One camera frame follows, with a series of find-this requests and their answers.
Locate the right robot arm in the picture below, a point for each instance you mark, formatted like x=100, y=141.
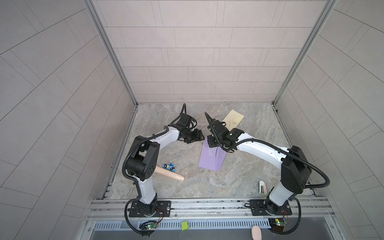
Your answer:
x=297, y=174

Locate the blue toy car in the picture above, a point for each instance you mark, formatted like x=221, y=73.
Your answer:
x=169, y=167

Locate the left circuit board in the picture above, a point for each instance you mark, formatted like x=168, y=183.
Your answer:
x=149, y=226

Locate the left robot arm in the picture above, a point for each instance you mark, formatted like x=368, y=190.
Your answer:
x=141, y=160

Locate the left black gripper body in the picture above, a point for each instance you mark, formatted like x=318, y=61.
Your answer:
x=190, y=136

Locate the purple paper sheet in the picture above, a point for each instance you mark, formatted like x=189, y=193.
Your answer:
x=211, y=158

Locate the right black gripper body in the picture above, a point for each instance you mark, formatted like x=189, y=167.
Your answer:
x=214, y=141

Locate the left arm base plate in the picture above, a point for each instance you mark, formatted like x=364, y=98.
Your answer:
x=155, y=209

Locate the right circuit board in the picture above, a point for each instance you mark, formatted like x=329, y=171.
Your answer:
x=278, y=225

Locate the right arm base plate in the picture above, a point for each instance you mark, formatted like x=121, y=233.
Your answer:
x=268, y=208

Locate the pink oval eraser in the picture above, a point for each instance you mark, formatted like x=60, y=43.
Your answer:
x=256, y=233

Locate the green sticky note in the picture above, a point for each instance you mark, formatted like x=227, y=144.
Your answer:
x=184, y=225

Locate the yellow envelope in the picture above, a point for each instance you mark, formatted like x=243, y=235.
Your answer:
x=233, y=119

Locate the circuit board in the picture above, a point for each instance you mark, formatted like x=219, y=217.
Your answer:
x=149, y=226
x=278, y=225

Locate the aluminium rail frame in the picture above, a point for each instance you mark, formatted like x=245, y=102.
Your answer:
x=214, y=208

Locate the beige wooden rolling pin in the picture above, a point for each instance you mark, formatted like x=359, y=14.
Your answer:
x=169, y=174

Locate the white pink stapler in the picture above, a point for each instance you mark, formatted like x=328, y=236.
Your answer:
x=263, y=188

